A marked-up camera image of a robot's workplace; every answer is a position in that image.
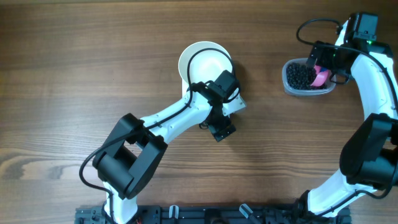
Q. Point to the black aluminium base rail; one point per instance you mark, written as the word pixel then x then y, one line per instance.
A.
pixel 178 215

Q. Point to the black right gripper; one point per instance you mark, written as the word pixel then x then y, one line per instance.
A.
pixel 326 49

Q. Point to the clear plastic container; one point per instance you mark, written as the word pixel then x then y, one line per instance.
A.
pixel 290 91

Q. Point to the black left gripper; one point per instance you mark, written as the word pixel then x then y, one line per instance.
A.
pixel 214 126

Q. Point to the pile of black beans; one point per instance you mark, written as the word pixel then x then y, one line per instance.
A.
pixel 300 77

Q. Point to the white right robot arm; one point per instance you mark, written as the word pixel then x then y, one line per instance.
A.
pixel 366 167

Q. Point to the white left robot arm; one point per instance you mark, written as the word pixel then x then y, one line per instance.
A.
pixel 130 155

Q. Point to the white digital kitchen scale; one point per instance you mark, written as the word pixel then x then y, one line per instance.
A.
pixel 186 90

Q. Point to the pink scoop with blue handle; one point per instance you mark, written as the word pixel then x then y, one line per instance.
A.
pixel 322 75

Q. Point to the white bowl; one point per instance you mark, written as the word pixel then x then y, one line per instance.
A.
pixel 207 65

